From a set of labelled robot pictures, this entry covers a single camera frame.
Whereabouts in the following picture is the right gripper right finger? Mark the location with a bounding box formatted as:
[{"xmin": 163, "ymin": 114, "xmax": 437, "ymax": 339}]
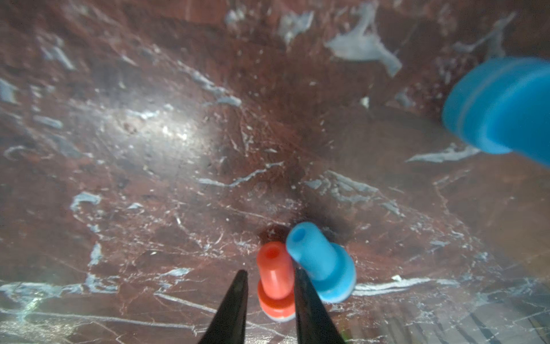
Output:
[{"xmin": 294, "ymin": 268, "xmax": 345, "ymax": 344}]

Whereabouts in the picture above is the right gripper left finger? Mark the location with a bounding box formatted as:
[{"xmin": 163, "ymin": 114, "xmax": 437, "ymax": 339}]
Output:
[{"xmin": 199, "ymin": 269, "xmax": 249, "ymax": 344}]

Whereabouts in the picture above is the red stamp right middle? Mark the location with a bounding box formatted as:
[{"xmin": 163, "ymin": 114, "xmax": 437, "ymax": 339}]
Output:
[{"xmin": 256, "ymin": 242, "xmax": 296, "ymax": 322}]

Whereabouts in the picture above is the blue stamp right top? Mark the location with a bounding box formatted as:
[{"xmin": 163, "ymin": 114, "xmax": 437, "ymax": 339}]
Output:
[{"xmin": 286, "ymin": 222, "xmax": 357, "ymax": 303}]

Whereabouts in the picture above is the blue stamp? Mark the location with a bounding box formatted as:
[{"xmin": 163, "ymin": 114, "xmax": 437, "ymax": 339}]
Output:
[
  {"xmin": 286, "ymin": 222, "xmax": 357, "ymax": 303},
  {"xmin": 442, "ymin": 57, "xmax": 549, "ymax": 166}
]

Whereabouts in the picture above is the blue stamp right lower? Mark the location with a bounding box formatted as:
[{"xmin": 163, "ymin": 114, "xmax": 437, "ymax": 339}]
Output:
[{"xmin": 442, "ymin": 57, "xmax": 549, "ymax": 166}]

